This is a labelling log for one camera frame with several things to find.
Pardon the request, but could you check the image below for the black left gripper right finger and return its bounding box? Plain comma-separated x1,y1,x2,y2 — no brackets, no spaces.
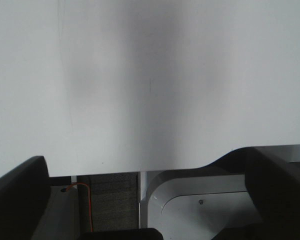
244,148,300,240

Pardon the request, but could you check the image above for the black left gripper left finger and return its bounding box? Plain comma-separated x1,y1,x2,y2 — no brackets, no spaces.
0,156,51,240

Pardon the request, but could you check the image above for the orange cable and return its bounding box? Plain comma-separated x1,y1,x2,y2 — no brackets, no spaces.
64,183,94,233

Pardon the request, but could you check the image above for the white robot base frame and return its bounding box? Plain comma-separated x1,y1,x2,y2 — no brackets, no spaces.
139,144,300,240

